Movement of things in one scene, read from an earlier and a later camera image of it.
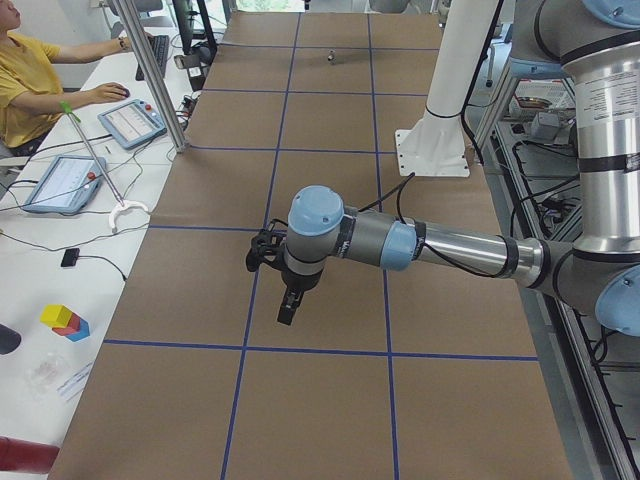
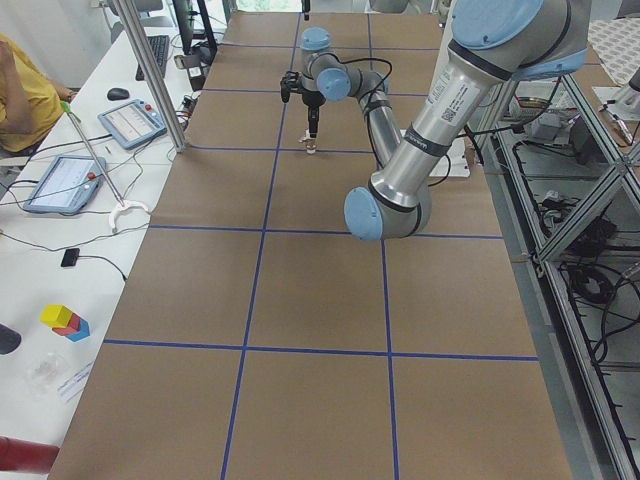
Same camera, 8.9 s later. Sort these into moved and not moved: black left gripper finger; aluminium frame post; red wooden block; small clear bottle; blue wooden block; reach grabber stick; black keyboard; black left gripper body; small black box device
Moved: black left gripper finger; small clear bottle; black left gripper body
Not moved: black keyboard; blue wooden block; small black box device; aluminium frame post; red wooden block; reach grabber stick
